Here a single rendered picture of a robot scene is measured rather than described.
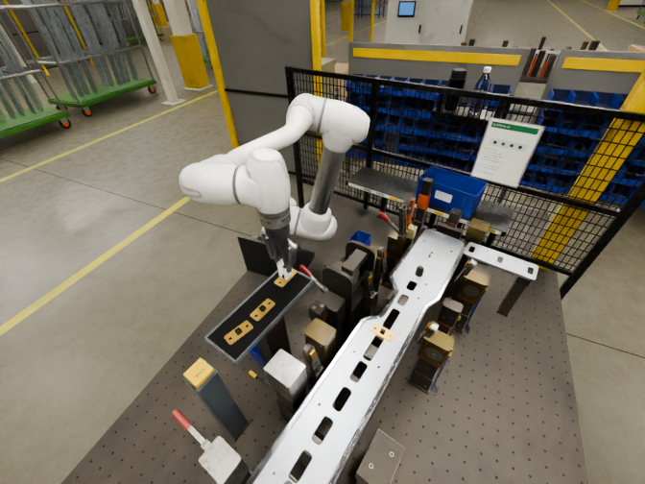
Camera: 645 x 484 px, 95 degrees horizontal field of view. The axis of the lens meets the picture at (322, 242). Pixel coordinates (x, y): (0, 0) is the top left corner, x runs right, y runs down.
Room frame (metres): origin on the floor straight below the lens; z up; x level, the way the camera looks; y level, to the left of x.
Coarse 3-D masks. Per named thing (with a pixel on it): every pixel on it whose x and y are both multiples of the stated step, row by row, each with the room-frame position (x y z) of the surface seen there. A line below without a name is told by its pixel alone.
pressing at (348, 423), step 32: (416, 256) 0.95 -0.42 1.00; (448, 256) 0.94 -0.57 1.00; (416, 288) 0.76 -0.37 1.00; (384, 320) 0.62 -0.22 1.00; (416, 320) 0.62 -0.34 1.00; (352, 352) 0.50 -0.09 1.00; (384, 352) 0.49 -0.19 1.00; (320, 384) 0.40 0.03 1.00; (352, 384) 0.39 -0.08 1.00; (384, 384) 0.39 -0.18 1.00; (320, 416) 0.31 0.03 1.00; (352, 416) 0.30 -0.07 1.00; (288, 448) 0.23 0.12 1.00; (320, 448) 0.23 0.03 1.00; (352, 448) 0.22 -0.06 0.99; (256, 480) 0.16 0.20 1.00; (320, 480) 0.16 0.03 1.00
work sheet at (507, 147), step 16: (496, 128) 1.36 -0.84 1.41; (512, 128) 1.32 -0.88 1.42; (528, 128) 1.28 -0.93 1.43; (544, 128) 1.25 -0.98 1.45; (496, 144) 1.34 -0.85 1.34; (512, 144) 1.31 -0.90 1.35; (528, 144) 1.27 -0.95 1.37; (480, 160) 1.37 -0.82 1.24; (496, 160) 1.33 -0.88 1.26; (512, 160) 1.29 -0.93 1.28; (528, 160) 1.25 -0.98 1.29; (480, 176) 1.35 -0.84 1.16; (496, 176) 1.31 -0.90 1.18; (512, 176) 1.27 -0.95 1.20
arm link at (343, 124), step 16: (336, 112) 1.16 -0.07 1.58; (352, 112) 1.17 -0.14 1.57; (320, 128) 1.16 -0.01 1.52; (336, 128) 1.15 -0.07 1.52; (352, 128) 1.14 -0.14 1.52; (368, 128) 1.16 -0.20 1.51; (336, 144) 1.16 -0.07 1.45; (352, 144) 1.18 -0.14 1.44; (320, 160) 1.24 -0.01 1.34; (336, 160) 1.19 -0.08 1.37; (320, 176) 1.22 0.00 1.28; (336, 176) 1.21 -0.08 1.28; (320, 192) 1.21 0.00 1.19; (304, 208) 1.28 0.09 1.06; (320, 208) 1.22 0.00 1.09; (304, 224) 1.23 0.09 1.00; (320, 224) 1.21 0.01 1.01; (336, 224) 1.27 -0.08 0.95; (320, 240) 1.23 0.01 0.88
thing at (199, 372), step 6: (198, 360) 0.41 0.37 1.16; (192, 366) 0.40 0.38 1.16; (198, 366) 0.40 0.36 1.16; (204, 366) 0.39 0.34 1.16; (210, 366) 0.40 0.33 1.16; (186, 372) 0.38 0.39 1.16; (192, 372) 0.38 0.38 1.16; (198, 372) 0.38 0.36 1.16; (204, 372) 0.38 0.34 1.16; (210, 372) 0.38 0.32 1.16; (192, 378) 0.36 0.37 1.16; (198, 378) 0.36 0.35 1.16; (204, 378) 0.36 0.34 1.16; (198, 384) 0.35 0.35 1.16
